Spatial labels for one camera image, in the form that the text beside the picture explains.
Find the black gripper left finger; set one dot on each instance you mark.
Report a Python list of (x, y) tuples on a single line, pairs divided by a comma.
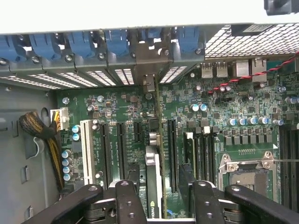
[(128, 205)]

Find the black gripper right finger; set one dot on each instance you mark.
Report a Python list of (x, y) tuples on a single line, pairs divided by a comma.
[(208, 205)]

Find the CPU socket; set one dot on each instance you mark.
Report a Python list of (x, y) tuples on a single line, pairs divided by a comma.
[(247, 177)]

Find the black RAM slot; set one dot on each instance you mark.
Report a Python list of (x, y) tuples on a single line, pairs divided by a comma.
[(212, 156), (296, 168), (283, 168), (290, 168), (199, 156), (206, 156)]

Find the black long expansion slot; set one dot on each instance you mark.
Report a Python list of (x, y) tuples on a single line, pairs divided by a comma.
[(122, 151), (106, 154), (172, 154)]

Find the white PCI expansion slot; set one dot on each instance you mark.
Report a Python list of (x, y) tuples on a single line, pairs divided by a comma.
[(86, 151)]

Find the black short expansion slot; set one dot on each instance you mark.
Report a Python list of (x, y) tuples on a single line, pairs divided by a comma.
[(137, 133)]

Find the thin metal locking lever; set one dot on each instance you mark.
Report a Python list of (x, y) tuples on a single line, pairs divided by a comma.
[(287, 160)]

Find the green motherboard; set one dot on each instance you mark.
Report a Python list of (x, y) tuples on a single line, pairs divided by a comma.
[(233, 109)]

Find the white power connector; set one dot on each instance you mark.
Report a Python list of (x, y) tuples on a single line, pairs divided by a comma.
[(64, 119)]

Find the open black PC case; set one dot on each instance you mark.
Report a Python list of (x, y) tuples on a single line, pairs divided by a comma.
[(18, 163)]

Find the vented metal slot cover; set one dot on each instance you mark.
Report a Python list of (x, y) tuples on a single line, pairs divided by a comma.
[(25, 70), (91, 66), (187, 59), (4, 71), (58, 68), (120, 64)]

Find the blue card retention clip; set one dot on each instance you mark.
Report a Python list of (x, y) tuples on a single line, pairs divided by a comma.
[(115, 42), (188, 39), (151, 33), (44, 45), (7, 46), (80, 44)]

